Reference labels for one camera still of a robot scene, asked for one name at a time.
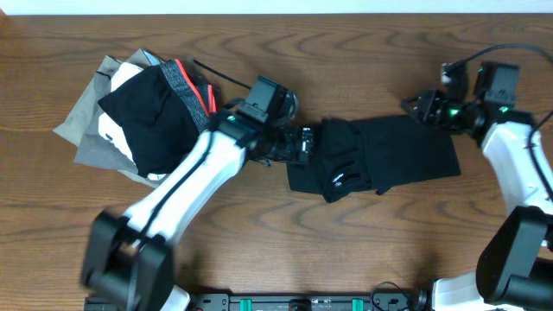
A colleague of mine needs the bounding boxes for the black t-shirt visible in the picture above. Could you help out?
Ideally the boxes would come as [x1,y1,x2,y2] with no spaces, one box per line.
[287,116,461,203]

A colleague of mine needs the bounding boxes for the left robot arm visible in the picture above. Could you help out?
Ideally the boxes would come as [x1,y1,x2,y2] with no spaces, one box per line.
[80,76,311,310]

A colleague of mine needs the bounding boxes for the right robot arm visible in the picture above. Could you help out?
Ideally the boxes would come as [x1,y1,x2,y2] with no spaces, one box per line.
[401,61,552,310]

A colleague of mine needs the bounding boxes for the black shorts with red waistband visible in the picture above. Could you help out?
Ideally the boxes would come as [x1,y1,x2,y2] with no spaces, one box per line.
[99,60,219,178]

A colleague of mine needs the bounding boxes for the grey folded garment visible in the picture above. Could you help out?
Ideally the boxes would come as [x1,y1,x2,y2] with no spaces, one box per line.
[54,49,169,187]

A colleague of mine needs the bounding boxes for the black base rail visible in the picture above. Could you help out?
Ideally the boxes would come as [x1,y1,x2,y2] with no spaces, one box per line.
[84,291,433,311]

